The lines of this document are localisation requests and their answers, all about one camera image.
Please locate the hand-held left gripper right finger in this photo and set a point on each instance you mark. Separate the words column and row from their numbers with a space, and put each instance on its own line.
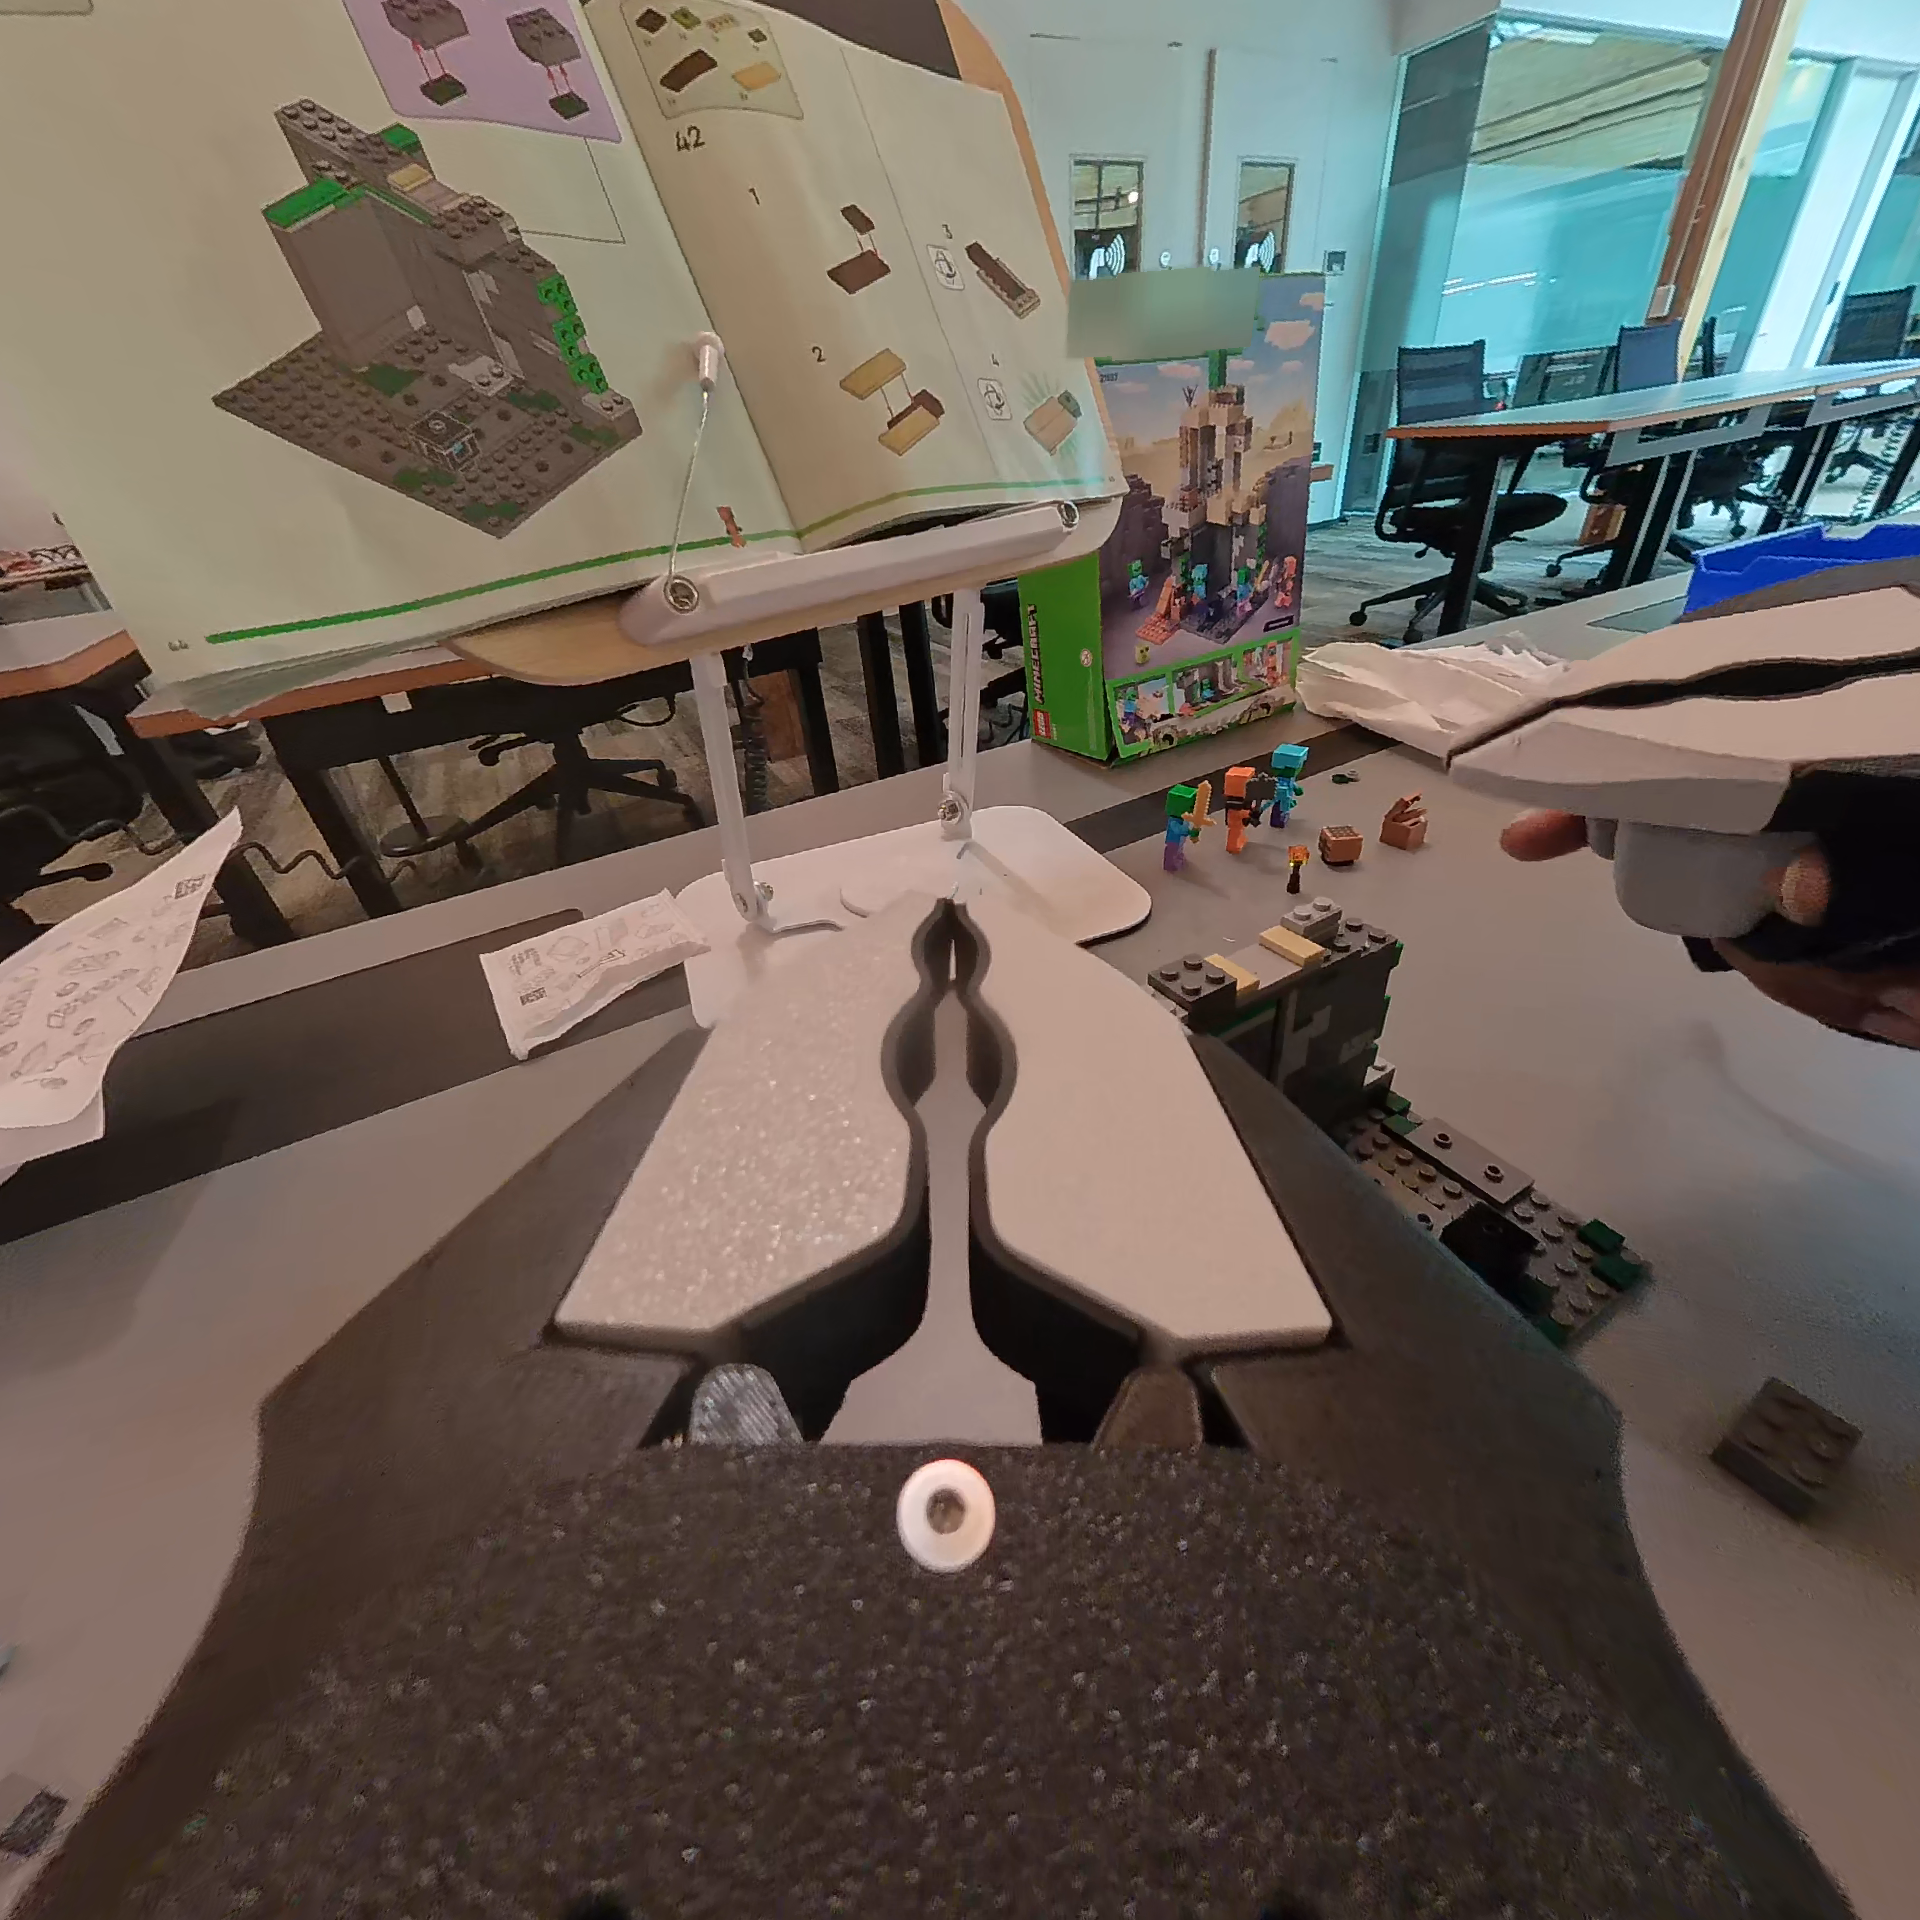
column 1140, row 1199

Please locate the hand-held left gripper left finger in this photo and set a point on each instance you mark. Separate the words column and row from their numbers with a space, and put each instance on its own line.
column 749, row 1199

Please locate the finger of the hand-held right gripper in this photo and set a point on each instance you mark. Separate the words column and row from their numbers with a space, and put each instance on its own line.
column 1650, row 767
column 1769, row 636

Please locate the dark grey toy brick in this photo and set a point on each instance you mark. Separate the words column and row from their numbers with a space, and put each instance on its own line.
column 1787, row 1443

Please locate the grey desk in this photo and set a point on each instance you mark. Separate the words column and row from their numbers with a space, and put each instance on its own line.
column 1727, row 1199

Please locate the blue plastic bin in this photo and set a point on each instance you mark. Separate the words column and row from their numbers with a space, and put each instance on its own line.
column 1799, row 562

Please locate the small brown toy chest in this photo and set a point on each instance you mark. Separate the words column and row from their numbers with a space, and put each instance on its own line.
column 1404, row 827

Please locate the grey toy brick build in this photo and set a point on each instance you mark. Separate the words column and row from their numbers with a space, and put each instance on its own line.
column 1321, row 1022

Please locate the long wooden office table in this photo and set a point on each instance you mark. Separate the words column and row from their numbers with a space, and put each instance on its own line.
column 1650, row 401

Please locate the crumpled white plastic bags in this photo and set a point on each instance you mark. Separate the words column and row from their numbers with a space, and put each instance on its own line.
column 1395, row 689

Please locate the black office chair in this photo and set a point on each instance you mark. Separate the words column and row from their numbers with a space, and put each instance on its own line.
column 92, row 780
column 1647, row 358
column 1873, row 322
column 584, row 749
column 1441, row 450

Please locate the small brown toy block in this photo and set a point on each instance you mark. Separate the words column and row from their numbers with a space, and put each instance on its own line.
column 1341, row 845

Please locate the white book stand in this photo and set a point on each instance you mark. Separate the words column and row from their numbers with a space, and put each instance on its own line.
column 1051, row 883

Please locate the teal toy minifigure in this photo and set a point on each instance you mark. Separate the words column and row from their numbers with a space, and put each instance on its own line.
column 1284, row 780

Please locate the green toy minifigure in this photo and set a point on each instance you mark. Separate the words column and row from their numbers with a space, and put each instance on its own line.
column 1188, row 830

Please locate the orange toy minifigure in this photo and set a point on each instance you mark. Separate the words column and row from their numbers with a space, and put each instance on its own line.
column 1238, row 808

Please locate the green toy brick set box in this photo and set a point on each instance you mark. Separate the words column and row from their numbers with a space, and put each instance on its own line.
column 1199, row 630

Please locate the wooden table with black legs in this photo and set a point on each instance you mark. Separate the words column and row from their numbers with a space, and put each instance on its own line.
column 322, row 819

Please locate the brick building instruction booklet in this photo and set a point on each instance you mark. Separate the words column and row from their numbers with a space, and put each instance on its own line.
column 451, row 495

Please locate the framed wall sign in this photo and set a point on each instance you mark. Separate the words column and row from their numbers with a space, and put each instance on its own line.
column 1264, row 210
column 1107, row 218

